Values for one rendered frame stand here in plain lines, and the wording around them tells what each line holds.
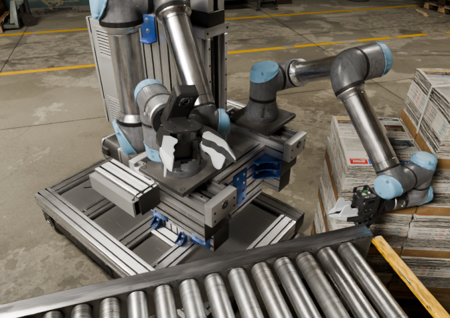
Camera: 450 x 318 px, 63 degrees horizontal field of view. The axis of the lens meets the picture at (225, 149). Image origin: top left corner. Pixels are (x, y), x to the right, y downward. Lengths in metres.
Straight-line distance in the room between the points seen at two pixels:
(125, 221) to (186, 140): 1.39
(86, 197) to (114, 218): 0.27
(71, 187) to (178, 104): 1.73
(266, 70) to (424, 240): 0.93
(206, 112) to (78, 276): 1.42
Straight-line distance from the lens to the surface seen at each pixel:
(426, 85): 1.57
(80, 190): 2.33
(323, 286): 1.01
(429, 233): 1.69
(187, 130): 0.69
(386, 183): 1.19
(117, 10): 1.02
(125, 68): 1.08
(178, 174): 1.26
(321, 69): 1.45
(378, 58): 1.31
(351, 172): 1.41
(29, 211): 2.64
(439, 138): 1.43
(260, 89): 1.54
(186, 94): 0.67
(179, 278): 1.00
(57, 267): 2.23
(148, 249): 1.88
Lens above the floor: 1.59
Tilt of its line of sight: 33 degrees down
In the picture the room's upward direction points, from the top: straight up
